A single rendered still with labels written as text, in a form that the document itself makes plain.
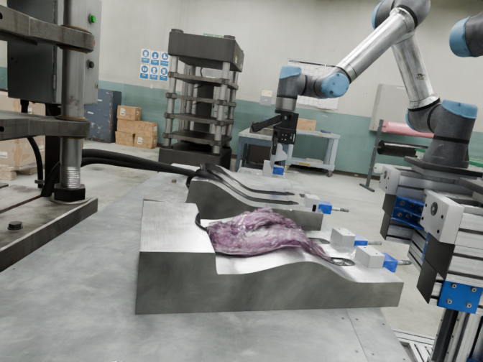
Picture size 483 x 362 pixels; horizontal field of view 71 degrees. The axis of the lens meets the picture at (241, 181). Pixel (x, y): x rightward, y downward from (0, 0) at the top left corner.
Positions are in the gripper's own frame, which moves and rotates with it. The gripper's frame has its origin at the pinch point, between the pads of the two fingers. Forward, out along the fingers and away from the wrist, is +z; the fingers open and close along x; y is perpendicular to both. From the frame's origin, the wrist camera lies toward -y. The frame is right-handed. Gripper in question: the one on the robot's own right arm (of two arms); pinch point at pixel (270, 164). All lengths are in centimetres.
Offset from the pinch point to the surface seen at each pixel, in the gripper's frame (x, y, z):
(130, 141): 595, -271, 85
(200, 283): -76, -13, 10
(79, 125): -28, -59, -8
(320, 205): -31.1, 14.3, 5.2
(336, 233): -46.5, 15.7, 7.7
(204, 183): -36.0, -19.0, 2.4
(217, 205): -36.0, -14.8, 8.1
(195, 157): 361, -89, 61
